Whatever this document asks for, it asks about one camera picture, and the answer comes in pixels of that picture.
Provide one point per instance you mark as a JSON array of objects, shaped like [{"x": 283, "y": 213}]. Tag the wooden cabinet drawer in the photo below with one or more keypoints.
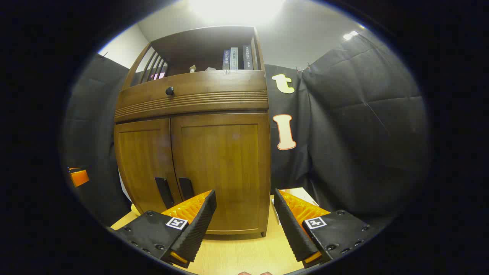
[{"x": 221, "y": 88}]

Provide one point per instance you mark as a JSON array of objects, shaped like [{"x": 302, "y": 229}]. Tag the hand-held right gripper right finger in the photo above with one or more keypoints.
[{"x": 292, "y": 229}]

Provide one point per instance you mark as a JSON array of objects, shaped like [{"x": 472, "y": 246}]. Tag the grey book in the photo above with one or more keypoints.
[{"x": 234, "y": 58}]

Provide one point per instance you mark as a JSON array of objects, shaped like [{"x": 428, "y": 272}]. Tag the black drawer knob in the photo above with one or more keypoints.
[{"x": 169, "y": 91}]

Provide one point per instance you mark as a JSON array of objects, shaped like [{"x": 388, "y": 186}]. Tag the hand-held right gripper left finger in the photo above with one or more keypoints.
[{"x": 198, "y": 229}]

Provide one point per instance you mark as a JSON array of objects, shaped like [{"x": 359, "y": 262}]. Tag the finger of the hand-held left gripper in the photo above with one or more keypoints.
[{"x": 79, "y": 178}]

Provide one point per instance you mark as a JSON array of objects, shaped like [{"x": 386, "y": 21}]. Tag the small ceiling light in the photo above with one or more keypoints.
[{"x": 350, "y": 35}]

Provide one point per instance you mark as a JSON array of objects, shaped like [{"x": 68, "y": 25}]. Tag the wooden double-door shoe cabinet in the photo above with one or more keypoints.
[{"x": 183, "y": 47}]

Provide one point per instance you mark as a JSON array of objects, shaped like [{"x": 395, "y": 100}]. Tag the blue book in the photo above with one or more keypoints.
[{"x": 226, "y": 60}]

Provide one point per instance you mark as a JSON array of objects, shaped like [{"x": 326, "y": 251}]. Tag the large ceiling light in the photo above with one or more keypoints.
[{"x": 237, "y": 9}]

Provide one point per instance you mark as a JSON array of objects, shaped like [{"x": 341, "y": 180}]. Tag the wooden shoe cabinet door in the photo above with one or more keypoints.
[
  {"x": 225, "y": 160},
  {"x": 141, "y": 160}
]

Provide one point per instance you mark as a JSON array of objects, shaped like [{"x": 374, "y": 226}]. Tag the black backdrop cloth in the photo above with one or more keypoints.
[{"x": 363, "y": 133}]

